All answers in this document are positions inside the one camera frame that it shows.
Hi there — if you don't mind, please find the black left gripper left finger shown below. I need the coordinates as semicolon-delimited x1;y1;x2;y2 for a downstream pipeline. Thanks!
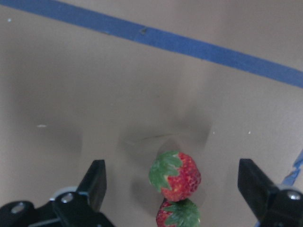
0;160;113;227

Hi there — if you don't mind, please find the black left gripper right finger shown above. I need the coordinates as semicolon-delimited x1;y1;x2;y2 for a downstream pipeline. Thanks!
238;158;303;227

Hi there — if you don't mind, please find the red strawberry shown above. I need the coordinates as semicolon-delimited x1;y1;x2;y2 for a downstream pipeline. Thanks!
149;150;202;202
156;199;200;227

